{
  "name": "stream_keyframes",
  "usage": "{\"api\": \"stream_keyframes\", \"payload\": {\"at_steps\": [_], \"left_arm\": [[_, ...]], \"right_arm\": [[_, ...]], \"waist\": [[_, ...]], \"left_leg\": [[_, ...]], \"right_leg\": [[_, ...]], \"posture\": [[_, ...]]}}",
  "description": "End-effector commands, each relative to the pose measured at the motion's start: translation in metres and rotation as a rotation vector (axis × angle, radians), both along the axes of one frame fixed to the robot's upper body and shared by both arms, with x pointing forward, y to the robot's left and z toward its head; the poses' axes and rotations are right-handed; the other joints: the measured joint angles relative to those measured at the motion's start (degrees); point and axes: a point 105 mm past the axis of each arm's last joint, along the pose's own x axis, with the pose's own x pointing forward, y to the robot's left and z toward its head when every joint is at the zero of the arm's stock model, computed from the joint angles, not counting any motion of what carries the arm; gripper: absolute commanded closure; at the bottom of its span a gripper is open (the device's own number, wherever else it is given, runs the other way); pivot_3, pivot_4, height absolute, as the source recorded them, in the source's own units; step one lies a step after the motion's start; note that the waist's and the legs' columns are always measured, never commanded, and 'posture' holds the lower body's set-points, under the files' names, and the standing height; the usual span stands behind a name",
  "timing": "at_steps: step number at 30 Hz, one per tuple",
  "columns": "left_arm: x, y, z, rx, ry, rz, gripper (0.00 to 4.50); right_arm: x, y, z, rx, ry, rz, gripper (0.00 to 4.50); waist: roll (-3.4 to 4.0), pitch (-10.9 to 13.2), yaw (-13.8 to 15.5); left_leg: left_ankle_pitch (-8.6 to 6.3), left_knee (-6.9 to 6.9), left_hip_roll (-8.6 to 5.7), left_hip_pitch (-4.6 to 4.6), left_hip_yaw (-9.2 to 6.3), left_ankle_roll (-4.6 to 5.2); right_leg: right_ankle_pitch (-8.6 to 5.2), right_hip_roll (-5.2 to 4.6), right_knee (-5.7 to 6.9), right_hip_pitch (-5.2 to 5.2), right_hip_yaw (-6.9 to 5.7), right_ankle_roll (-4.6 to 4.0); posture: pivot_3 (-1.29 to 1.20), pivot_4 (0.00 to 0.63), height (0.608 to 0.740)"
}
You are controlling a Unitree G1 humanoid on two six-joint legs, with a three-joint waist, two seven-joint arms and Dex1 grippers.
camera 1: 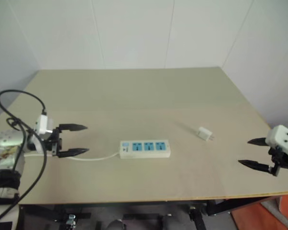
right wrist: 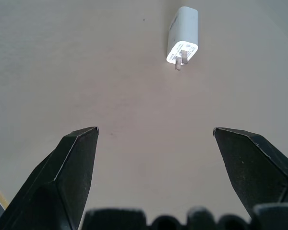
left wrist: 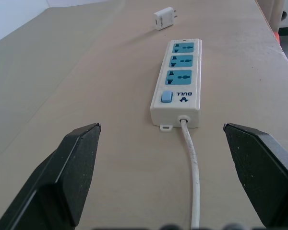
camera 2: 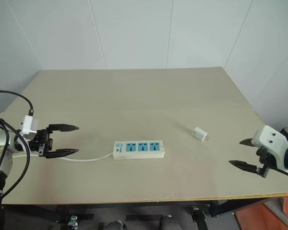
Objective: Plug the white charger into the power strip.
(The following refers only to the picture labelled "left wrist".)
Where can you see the white plug adapter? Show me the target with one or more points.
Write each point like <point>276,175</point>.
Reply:
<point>163,19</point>

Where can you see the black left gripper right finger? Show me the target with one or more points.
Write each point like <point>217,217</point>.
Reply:
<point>261,172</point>

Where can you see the orange object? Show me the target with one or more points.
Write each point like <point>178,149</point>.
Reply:
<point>277,37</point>

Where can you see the beige curtain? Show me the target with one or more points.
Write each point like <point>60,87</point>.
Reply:
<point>270,13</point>

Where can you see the white power strip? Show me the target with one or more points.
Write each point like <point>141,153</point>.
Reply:
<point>177,83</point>

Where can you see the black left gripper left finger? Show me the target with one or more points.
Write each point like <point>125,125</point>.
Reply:
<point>60,182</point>

